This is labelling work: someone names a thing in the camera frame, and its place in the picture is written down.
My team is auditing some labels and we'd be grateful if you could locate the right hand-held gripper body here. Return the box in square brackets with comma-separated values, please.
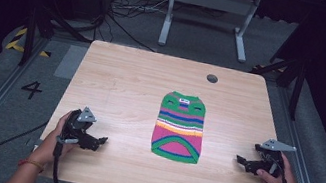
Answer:
[249, 135, 299, 181]

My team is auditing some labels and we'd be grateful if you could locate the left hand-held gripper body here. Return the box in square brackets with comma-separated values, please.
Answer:
[56, 103, 100, 151]

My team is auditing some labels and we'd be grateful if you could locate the person's left hand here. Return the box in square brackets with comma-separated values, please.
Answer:
[31, 105, 83, 172]

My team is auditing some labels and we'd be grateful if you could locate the striped knitted pet sweater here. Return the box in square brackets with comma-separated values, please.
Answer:
[148, 88, 212, 166]

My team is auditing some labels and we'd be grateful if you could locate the black tripod stand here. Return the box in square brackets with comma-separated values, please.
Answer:
[17, 1, 98, 78]
[243, 50, 311, 123]

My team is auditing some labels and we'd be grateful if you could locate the yellow black hazard tape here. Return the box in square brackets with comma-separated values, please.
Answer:
[4, 25, 55, 59]

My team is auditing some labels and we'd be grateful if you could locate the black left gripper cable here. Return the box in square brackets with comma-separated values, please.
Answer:
[47, 135, 79, 183]

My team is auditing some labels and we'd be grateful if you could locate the red and gold bracelet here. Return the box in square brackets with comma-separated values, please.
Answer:
[16, 157, 46, 174]

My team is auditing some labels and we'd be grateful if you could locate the grey table cable grommet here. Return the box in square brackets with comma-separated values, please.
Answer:
[205, 73, 220, 85]

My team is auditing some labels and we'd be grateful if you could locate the tangle of floor cables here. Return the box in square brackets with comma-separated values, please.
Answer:
[93, 0, 171, 55]

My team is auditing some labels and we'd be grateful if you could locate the white metal stand frame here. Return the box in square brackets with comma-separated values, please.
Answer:
[157, 0, 263, 65]

